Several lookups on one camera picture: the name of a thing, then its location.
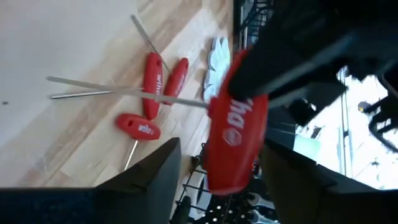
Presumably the white knit work glove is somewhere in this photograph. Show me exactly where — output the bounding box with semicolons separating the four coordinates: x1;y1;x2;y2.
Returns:
203;36;231;101

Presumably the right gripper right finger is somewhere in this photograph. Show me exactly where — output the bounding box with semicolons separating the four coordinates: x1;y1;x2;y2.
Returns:
260;139;398;224

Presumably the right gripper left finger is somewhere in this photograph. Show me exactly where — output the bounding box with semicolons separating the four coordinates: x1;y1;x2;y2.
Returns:
0;137;182;224

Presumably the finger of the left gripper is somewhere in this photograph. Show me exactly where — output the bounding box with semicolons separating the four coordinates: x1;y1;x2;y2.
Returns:
228;18;338;101
269;80;348;127

